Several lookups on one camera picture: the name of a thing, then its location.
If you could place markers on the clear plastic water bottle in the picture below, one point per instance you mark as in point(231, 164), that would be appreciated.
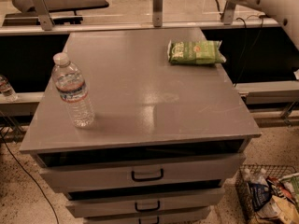
point(72, 89)

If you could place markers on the grey drawer cabinet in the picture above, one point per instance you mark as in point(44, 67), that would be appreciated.
point(150, 114)

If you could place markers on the green chip bag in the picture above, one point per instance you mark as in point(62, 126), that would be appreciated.
point(195, 52)

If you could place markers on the blue snack bag in basket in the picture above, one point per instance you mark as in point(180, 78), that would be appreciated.
point(260, 193)

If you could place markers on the top drawer black handle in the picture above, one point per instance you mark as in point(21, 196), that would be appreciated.
point(148, 176)

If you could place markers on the drawer black handle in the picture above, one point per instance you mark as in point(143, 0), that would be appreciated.
point(147, 207)
point(149, 220)
point(148, 176)

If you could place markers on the middle drawer black handle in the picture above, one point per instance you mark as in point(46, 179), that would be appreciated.
point(147, 207)

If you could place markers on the metal rail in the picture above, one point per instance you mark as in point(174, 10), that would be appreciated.
point(68, 29)

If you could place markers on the middle metal bracket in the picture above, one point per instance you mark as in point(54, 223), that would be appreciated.
point(157, 13)

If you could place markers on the metal bracket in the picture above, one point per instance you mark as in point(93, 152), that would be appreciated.
point(228, 13)
point(43, 15)
point(157, 13)

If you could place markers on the bottom drawer black handle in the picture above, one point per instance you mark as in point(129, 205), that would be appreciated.
point(149, 220)

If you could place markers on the right metal bracket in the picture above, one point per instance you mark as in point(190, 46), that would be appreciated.
point(228, 13)

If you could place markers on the left metal bracket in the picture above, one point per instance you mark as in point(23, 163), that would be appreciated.
point(43, 15)

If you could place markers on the wire basket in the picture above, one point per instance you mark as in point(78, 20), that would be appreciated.
point(243, 191)

